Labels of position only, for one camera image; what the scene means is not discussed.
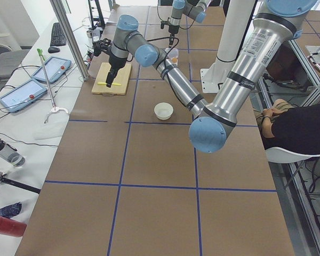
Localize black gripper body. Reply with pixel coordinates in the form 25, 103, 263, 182
109, 52, 127, 72
169, 24, 180, 35

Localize clear plastic egg box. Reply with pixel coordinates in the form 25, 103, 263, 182
165, 47, 179, 65

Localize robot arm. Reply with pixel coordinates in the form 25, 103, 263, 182
161, 0, 211, 47
106, 1, 315, 153

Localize wooden cutting board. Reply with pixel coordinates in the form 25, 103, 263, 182
91, 62, 132, 95

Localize yellow plastic knife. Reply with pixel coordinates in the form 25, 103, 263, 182
97, 82, 122, 86

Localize far blue teach pendant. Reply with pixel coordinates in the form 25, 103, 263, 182
31, 57, 72, 84

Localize blue teach pendant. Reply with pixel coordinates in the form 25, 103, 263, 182
31, 57, 72, 84
0, 78, 47, 113

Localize black keyboard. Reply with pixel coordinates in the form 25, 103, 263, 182
50, 22, 67, 46

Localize white bowl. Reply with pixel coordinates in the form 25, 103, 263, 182
154, 102, 173, 121

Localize black computer mouse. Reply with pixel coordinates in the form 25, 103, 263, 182
47, 46, 60, 53

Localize reach grabber stick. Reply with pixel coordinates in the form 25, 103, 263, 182
37, 49, 69, 124

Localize near blue teach pendant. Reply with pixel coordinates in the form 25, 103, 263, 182
0, 78, 47, 113

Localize clear water bottle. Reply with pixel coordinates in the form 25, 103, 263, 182
0, 139, 25, 167

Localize white chair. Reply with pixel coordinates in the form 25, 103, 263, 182
265, 147, 320, 189

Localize seated person black shirt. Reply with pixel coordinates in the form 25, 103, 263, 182
254, 99, 320, 155

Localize red bottle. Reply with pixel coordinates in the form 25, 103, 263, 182
0, 216, 27, 237

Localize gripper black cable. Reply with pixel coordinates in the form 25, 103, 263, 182
156, 0, 193, 30
146, 37, 211, 118

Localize aluminium frame post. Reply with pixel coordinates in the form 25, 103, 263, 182
50, 0, 89, 81

